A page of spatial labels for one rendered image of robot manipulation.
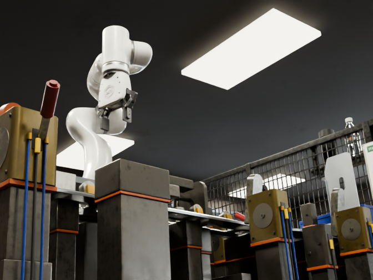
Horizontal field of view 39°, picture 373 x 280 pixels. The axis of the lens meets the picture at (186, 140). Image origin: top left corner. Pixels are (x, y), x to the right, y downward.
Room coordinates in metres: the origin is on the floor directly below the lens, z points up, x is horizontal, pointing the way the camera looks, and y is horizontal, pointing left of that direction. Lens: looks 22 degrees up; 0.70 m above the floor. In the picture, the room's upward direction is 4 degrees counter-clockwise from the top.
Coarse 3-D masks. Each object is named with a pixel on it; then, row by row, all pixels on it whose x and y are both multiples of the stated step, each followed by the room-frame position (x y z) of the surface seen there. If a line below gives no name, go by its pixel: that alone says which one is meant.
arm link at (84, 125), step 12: (84, 108) 1.81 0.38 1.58; (72, 120) 1.79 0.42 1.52; (84, 120) 1.80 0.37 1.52; (96, 120) 1.82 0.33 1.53; (72, 132) 1.82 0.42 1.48; (84, 132) 1.79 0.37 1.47; (96, 132) 1.86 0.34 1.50; (84, 144) 1.80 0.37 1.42; (96, 144) 1.77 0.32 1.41; (108, 144) 1.81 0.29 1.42; (84, 156) 1.80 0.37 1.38; (96, 156) 1.76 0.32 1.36; (108, 156) 1.78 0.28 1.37; (84, 168) 1.78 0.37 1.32; (96, 168) 1.74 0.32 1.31
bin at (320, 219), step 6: (360, 204) 1.88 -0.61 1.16; (366, 204) 1.89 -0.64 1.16; (372, 210) 1.91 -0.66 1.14; (318, 216) 2.03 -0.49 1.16; (324, 216) 2.01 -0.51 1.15; (330, 216) 1.99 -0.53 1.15; (372, 216) 1.91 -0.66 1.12; (300, 222) 2.10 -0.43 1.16; (318, 222) 2.03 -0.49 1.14; (324, 222) 2.01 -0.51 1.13; (330, 222) 1.99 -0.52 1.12; (372, 222) 1.90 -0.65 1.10; (300, 228) 2.11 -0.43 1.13
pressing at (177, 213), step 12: (60, 192) 0.98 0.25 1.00; (72, 192) 0.96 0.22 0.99; (84, 192) 0.98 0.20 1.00; (84, 204) 1.07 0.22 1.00; (96, 204) 1.09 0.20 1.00; (84, 216) 1.18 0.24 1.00; (96, 216) 1.18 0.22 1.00; (168, 216) 1.23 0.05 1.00; (180, 216) 1.23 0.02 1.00; (192, 216) 1.24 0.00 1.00; (204, 216) 1.21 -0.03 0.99; (228, 228) 1.39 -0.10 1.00; (240, 228) 1.41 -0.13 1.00; (336, 240) 1.67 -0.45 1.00
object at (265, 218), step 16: (272, 192) 1.21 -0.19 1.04; (256, 208) 1.24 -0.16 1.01; (272, 208) 1.21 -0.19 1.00; (288, 208) 1.23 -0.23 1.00; (256, 224) 1.25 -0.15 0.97; (272, 224) 1.21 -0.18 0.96; (288, 224) 1.23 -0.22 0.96; (256, 240) 1.25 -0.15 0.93; (272, 240) 1.22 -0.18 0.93; (288, 240) 1.22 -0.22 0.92; (256, 256) 1.26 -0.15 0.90; (272, 256) 1.23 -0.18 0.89; (288, 256) 1.21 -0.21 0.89; (272, 272) 1.23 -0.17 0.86; (288, 272) 1.23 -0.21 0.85
